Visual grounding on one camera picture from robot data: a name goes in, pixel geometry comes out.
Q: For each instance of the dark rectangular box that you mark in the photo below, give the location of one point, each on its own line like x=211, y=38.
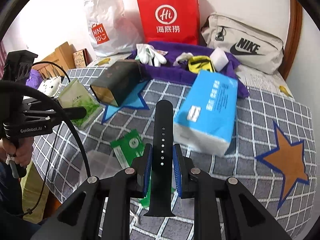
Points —
x=117, y=80

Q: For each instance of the patterned brown box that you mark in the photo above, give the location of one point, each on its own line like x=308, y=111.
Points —
x=80, y=58

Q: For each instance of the white sponge block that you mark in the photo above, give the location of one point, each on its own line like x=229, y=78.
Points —
x=218, y=58

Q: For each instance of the white plastic shopping bag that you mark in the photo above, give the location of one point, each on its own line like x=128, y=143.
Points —
x=110, y=30

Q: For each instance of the purple plush toy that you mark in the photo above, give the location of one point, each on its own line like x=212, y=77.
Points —
x=33, y=78

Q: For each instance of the yellow green cloth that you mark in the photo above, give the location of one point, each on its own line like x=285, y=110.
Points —
x=37, y=200

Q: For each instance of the person's dark pants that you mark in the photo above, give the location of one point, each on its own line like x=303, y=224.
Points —
x=10, y=192

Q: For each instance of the grey fabric bag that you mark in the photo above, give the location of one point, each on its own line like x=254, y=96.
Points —
x=240, y=40

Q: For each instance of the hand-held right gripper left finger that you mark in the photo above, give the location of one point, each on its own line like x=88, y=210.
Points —
x=147, y=170

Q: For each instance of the person's left hand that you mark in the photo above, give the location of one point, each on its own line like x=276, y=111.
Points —
x=23, y=155

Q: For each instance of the white spotted plush toy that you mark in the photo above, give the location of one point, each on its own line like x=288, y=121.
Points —
x=50, y=86

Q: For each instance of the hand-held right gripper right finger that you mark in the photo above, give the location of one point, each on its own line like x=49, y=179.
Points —
x=178, y=170

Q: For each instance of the brown wooden headboard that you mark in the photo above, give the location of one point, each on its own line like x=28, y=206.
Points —
x=296, y=30

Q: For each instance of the purple knit cloth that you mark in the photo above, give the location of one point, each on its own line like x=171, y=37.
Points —
x=170, y=72

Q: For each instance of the red paper bag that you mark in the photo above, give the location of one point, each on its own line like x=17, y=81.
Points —
x=167, y=12

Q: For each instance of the small green sachet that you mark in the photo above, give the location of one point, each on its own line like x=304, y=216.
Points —
x=127, y=147

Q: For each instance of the grey checked star blanket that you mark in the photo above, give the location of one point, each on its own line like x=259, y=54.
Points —
x=250, y=120

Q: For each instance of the white glove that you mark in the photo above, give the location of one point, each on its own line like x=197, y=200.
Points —
x=150, y=53

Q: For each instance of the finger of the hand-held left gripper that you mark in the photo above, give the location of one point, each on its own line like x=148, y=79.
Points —
x=72, y=113

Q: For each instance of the yellow black pouch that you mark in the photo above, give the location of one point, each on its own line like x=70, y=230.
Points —
x=200, y=65

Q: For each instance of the wooden furniture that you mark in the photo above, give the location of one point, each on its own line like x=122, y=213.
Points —
x=60, y=55

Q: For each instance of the white crumpled cloth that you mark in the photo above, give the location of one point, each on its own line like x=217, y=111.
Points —
x=183, y=58

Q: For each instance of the orange slice print packet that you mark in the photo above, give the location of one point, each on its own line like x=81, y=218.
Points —
x=163, y=53

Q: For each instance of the green tissue pack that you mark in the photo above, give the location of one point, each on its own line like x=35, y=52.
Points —
x=75, y=97

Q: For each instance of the blue tissue pack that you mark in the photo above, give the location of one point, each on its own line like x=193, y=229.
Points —
x=207, y=110

